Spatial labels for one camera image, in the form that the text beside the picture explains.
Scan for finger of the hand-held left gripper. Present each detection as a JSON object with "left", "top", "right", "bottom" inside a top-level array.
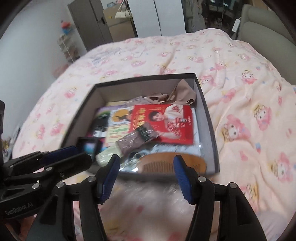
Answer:
[
  {"left": 2, "top": 146, "right": 80, "bottom": 177},
  {"left": 4, "top": 152, "right": 93, "bottom": 191}
]

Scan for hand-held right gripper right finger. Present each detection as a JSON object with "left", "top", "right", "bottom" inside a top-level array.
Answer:
[{"left": 173, "top": 155, "right": 267, "bottom": 241}]

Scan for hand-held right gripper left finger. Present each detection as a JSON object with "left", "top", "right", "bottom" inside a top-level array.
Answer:
[{"left": 26, "top": 154, "right": 121, "bottom": 241}]

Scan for small black box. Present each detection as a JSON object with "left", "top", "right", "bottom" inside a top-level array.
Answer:
[{"left": 77, "top": 136, "right": 104, "bottom": 155}]

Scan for wooden comb with white cord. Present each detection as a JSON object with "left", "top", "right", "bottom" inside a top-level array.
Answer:
[{"left": 136, "top": 152, "right": 207, "bottom": 175}]

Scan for dark brown packet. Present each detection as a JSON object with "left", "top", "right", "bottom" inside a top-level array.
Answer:
[{"left": 116, "top": 122, "right": 160, "bottom": 155}]

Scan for red booklet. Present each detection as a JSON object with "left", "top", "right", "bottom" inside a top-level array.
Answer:
[{"left": 128, "top": 104, "right": 195, "bottom": 146}]

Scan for black container box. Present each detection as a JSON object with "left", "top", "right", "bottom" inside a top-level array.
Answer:
[{"left": 60, "top": 73, "right": 220, "bottom": 179}]

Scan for beige patterned cloth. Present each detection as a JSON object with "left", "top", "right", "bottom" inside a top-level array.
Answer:
[{"left": 126, "top": 78, "right": 197, "bottom": 108}]

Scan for clear plastic packet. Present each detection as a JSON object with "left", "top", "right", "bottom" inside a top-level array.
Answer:
[{"left": 119, "top": 149, "right": 151, "bottom": 173}]

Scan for purple and black box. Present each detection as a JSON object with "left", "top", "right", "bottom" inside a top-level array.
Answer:
[{"left": 89, "top": 105, "right": 130, "bottom": 139}]

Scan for cluttered bedside shelf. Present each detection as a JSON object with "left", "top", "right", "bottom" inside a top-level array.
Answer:
[{"left": 2, "top": 125, "right": 22, "bottom": 160}]

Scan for yellow and green booklet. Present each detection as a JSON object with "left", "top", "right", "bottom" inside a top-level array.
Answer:
[{"left": 104, "top": 108, "right": 135, "bottom": 147}]

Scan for pink fuzzy object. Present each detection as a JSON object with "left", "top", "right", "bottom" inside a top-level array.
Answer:
[{"left": 53, "top": 64, "right": 68, "bottom": 78}]

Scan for pink cartoon printed blanket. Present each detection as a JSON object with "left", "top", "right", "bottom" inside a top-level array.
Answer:
[{"left": 10, "top": 28, "right": 296, "bottom": 241}]

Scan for red and blue toy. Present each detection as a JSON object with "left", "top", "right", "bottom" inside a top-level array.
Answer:
[{"left": 60, "top": 20, "right": 73, "bottom": 35}]

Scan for cardboard box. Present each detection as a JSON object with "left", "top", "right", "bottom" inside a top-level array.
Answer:
[{"left": 102, "top": 7, "right": 136, "bottom": 42}]

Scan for white handbag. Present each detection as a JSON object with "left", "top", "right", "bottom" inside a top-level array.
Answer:
[{"left": 115, "top": 3, "right": 133, "bottom": 19}]

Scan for grey upholstered headboard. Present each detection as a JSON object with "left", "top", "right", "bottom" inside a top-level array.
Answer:
[{"left": 237, "top": 3, "right": 296, "bottom": 78}]

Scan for white wardrobe doors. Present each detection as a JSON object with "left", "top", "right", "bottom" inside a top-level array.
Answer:
[{"left": 127, "top": 0, "right": 186, "bottom": 37}]

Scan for white wire rack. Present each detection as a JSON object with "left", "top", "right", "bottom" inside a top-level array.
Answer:
[{"left": 57, "top": 20, "right": 80, "bottom": 65}]

